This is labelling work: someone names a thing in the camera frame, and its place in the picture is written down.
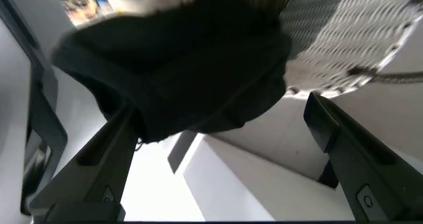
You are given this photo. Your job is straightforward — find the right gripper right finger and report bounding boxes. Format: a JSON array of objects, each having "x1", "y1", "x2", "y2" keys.
[{"x1": 303, "y1": 91, "x2": 423, "y2": 222}]

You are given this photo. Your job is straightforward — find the white laundry basket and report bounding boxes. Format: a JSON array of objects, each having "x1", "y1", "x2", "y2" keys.
[{"x1": 208, "y1": 0, "x2": 423, "y2": 99}]

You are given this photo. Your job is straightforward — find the cream printed garment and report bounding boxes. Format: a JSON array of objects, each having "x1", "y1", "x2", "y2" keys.
[{"x1": 54, "y1": 0, "x2": 206, "y2": 26}]

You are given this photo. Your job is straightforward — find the black garment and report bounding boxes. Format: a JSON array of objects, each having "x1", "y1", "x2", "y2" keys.
[{"x1": 51, "y1": 0, "x2": 293, "y2": 144}]

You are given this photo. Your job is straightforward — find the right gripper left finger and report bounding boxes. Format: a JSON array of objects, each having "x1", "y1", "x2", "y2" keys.
[{"x1": 28, "y1": 101, "x2": 139, "y2": 223}]

